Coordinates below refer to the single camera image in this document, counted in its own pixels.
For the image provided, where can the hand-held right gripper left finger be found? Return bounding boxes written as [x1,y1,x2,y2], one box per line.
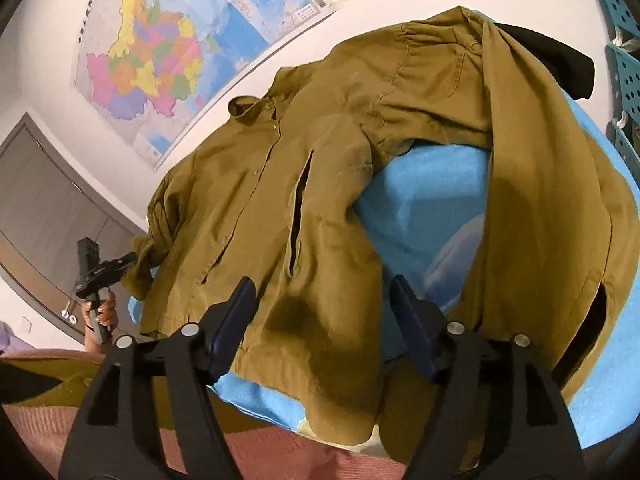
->
[59,276,258,480]

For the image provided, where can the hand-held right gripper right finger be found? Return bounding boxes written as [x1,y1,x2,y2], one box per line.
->
[390,274,588,480]

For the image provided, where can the person's left forearm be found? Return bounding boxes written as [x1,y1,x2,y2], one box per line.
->
[0,342,108,366]

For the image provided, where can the purple cloth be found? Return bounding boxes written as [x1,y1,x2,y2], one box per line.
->
[0,321,31,351]

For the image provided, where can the olive cloth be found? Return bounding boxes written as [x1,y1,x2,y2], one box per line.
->
[15,372,281,433]

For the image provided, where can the black garment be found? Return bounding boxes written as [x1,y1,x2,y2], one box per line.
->
[492,22,596,101]

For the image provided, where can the colourful wall map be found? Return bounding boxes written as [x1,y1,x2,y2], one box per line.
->
[72,0,353,171]

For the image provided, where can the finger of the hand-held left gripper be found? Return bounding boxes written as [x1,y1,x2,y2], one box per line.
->
[102,251,139,279]

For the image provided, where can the person's left hand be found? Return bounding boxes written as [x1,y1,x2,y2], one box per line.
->
[84,290,120,347]

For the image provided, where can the olive brown jacket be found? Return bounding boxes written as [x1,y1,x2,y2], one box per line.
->
[122,6,626,458]

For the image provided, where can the grey door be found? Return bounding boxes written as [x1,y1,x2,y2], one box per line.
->
[0,112,148,341]

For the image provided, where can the person's pink knit sweater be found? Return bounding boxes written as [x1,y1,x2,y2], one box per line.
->
[0,402,406,480]

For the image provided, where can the blue blanket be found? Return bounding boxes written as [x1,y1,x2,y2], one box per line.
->
[127,10,640,451]

